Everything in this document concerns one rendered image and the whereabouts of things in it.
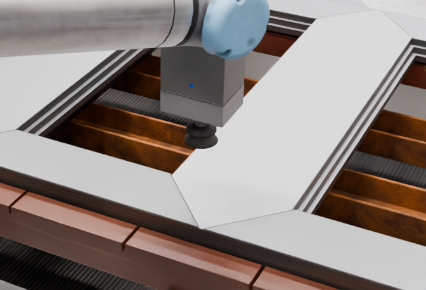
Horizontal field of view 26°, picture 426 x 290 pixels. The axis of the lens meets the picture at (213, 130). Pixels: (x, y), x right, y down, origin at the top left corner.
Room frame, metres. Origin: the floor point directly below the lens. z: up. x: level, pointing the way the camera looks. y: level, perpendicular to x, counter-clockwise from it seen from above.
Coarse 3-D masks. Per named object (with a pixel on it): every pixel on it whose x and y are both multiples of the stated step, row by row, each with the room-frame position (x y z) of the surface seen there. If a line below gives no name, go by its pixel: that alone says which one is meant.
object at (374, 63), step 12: (300, 36) 1.48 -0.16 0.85; (300, 48) 1.43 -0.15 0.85; (312, 48) 1.43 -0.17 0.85; (324, 48) 1.43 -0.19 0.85; (336, 48) 1.43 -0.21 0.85; (348, 48) 1.43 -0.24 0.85; (312, 60) 1.39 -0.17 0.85; (324, 60) 1.39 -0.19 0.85; (336, 60) 1.39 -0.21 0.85; (348, 60) 1.39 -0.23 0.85; (360, 60) 1.39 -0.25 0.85; (372, 60) 1.39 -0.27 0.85; (384, 60) 1.39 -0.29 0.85; (396, 60) 1.39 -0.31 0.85; (372, 72) 1.35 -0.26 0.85; (384, 72) 1.35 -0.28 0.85
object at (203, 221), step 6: (192, 210) 0.97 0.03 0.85; (198, 216) 0.95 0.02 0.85; (204, 216) 0.95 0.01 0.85; (210, 216) 0.95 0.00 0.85; (198, 222) 0.94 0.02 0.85; (204, 222) 0.94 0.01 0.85; (210, 222) 0.94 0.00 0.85; (216, 222) 0.94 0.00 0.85; (222, 222) 0.94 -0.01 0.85; (228, 222) 0.94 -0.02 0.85; (198, 228) 0.93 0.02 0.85; (204, 228) 0.93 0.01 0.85
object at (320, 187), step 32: (288, 32) 1.56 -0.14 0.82; (128, 64) 1.43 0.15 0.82; (64, 96) 1.28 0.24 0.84; (384, 96) 1.31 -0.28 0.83; (32, 128) 1.19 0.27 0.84; (352, 128) 1.19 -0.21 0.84; (64, 192) 1.02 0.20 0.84; (320, 192) 1.04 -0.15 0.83; (160, 224) 0.96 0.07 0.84; (256, 256) 0.90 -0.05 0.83; (288, 256) 0.88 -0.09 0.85; (352, 288) 0.84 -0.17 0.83; (384, 288) 0.82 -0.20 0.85
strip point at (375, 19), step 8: (328, 16) 1.56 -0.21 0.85; (336, 16) 1.56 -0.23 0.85; (344, 16) 1.56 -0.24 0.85; (352, 16) 1.56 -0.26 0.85; (360, 16) 1.56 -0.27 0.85; (368, 16) 1.56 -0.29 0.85; (376, 16) 1.56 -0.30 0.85; (384, 16) 1.56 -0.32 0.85; (352, 24) 1.53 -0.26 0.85; (360, 24) 1.53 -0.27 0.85; (368, 24) 1.53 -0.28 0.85; (376, 24) 1.53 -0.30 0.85; (384, 24) 1.53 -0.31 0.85; (392, 24) 1.53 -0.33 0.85; (392, 32) 1.50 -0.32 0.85; (400, 32) 1.50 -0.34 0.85
